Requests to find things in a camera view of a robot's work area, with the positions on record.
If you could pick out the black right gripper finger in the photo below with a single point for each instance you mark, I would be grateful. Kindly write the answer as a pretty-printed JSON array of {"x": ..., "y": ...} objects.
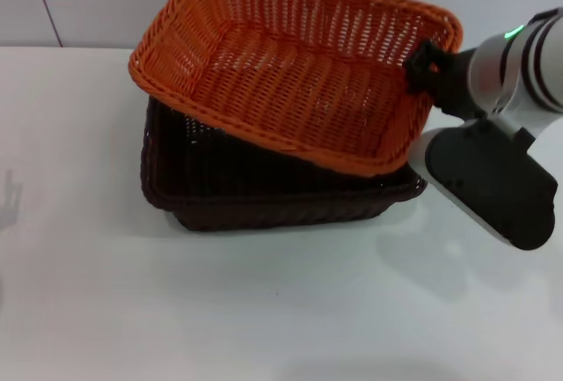
[
  {"x": 429, "y": 53},
  {"x": 415, "y": 75}
]

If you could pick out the orange woven basket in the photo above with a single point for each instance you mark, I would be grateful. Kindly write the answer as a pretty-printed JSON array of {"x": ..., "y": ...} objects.
[{"x": 290, "y": 73}]

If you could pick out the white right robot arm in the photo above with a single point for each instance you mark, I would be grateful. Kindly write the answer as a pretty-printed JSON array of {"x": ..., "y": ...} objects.
[{"x": 523, "y": 68}]

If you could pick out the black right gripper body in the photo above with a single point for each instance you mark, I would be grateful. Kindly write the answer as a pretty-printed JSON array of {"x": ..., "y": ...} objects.
[{"x": 455, "y": 84}]

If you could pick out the dark brown woven basket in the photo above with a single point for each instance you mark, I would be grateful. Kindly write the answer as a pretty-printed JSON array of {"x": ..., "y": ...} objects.
[{"x": 272, "y": 196}]

